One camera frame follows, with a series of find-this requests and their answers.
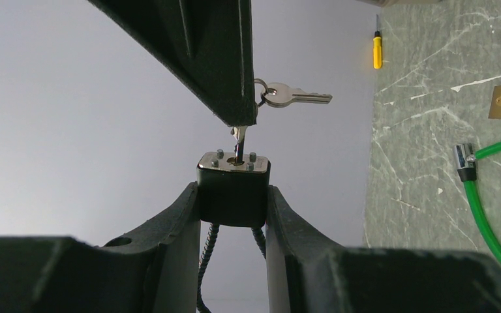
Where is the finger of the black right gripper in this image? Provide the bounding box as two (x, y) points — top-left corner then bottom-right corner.
(92, 0), (258, 127)

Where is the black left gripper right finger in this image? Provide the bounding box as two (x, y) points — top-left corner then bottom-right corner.
(266, 186), (501, 312)

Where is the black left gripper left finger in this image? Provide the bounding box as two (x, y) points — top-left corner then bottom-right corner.
(0, 183), (200, 312)

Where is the green cable lock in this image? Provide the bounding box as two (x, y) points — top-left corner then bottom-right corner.
(452, 142), (501, 265)

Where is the yellow screwdriver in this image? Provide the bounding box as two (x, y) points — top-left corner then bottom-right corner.
(372, 14), (383, 70)

